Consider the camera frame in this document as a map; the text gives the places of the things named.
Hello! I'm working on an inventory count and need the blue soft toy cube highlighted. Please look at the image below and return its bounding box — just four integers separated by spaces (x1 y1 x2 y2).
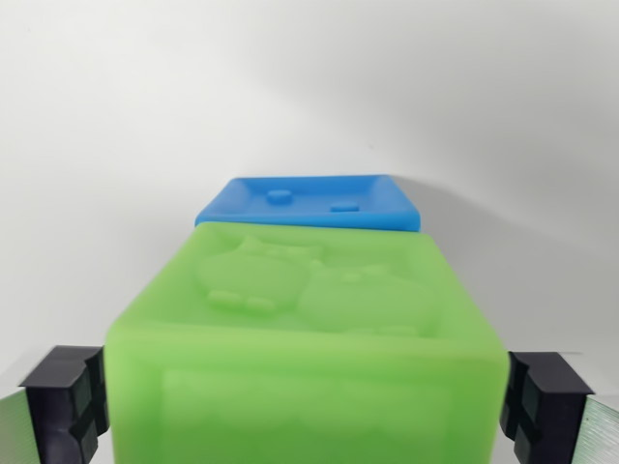
193 172 422 233

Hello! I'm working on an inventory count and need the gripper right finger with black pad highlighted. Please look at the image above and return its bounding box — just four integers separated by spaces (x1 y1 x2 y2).
498 350 619 464

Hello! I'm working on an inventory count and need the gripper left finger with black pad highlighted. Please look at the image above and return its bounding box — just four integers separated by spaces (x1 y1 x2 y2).
0 344 110 464

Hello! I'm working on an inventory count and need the green soft toy cube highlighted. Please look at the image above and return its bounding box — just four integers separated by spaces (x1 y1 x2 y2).
103 220 510 464

